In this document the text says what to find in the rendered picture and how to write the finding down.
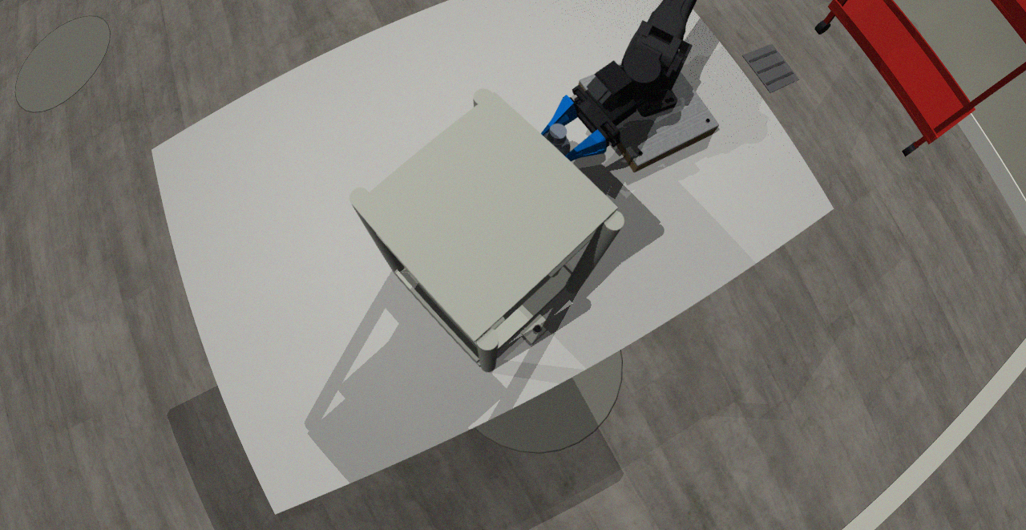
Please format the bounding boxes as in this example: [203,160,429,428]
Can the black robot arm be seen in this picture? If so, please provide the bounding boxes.
[586,0,697,126]

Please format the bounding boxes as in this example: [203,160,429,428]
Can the grey bottle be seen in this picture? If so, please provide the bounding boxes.
[543,123,571,155]

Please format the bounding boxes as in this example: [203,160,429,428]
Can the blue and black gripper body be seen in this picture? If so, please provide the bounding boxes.
[570,85,620,147]

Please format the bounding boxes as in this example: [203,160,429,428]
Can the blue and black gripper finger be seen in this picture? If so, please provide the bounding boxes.
[566,130,607,161]
[541,95,577,135]

